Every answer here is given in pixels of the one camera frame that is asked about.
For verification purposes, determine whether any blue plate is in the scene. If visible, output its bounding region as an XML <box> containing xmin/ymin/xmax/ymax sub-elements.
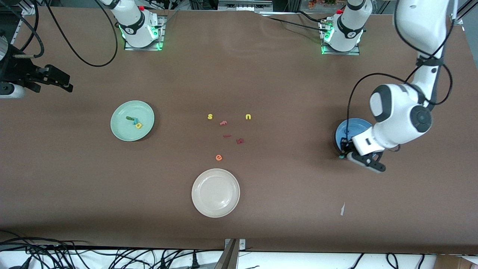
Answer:
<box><xmin>335</xmin><ymin>118</ymin><xmax>374</xmax><ymax>155</ymax></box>

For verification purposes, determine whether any green plate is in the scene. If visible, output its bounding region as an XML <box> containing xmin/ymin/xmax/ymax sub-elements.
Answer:
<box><xmin>111</xmin><ymin>100</ymin><xmax>155</xmax><ymax>142</ymax></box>

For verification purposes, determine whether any brown paper table cover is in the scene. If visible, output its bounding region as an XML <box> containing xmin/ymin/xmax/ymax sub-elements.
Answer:
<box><xmin>0</xmin><ymin>7</ymin><xmax>478</xmax><ymax>255</ymax></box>

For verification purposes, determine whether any brown cardboard box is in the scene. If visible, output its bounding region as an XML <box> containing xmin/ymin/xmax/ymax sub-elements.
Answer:
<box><xmin>435</xmin><ymin>255</ymin><xmax>478</xmax><ymax>269</ymax></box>

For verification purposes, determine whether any beige plate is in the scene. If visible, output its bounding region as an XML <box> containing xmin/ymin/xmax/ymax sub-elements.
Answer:
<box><xmin>191</xmin><ymin>168</ymin><xmax>240</xmax><ymax>218</ymax></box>

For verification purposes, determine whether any grey metal beam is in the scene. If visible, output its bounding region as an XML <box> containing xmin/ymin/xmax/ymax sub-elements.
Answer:
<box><xmin>214</xmin><ymin>239</ymin><xmax>239</xmax><ymax>269</ymax></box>

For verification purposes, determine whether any grey metal equipment box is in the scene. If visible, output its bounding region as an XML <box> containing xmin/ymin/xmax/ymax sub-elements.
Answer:
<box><xmin>218</xmin><ymin>0</ymin><xmax>274</xmax><ymax>12</ymax></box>

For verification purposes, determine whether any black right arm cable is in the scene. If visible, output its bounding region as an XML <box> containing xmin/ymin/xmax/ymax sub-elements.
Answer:
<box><xmin>0</xmin><ymin>0</ymin><xmax>118</xmax><ymax>68</ymax></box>

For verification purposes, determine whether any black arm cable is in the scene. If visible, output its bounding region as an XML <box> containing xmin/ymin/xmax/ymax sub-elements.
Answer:
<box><xmin>0</xmin><ymin>0</ymin><xmax>118</xmax><ymax>68</ymax></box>
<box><xmin>344</xmin><ymin>0</ymin><xmax>458</xmax><ymax>152</ymax></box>

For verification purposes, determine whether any aluminium frame profile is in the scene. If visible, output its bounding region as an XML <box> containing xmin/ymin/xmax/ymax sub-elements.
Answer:
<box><xmin>11</xmin><ymin>0</ymin><xmax>51</xmax><ymax>49</ymax></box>
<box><xmin>450</xmin><ymin>0</ymin><xmax>478</xmax><ymax>26</ymax></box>

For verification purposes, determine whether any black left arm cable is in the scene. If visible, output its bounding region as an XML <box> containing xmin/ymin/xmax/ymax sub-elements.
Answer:
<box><xmin>344</xmin><ymin>0</ymin><xmax>458</xmax><ymax>152</ymax></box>

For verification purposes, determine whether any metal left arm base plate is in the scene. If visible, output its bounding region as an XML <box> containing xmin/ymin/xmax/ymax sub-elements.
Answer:
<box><xmin>319</xmin><ymin>19</ymin><xmax>361</xmax><ymax>56</ymax></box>

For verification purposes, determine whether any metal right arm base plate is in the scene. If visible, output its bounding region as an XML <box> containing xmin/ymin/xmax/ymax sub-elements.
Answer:
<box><xmin>124</xmin><ymin>16</ymin><xmax>167</xmax><ymax>51</ymax></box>

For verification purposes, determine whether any black cable on table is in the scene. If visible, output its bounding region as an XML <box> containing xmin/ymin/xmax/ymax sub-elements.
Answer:
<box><xmin>293</xmin><ymin>10</ymin><xmax>327</xmax><ymax>25</ymax></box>
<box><xmin>261</xmin><ymin>16</ymin><xmax>325</xmax><ymax>33</ymax></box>

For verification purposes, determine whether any metal table edge bracket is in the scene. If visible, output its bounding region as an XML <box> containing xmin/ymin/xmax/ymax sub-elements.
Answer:
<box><xmin>224</xmin><ymin>238</ymin><xmax>246</xmax><ymax>251</ymax></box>

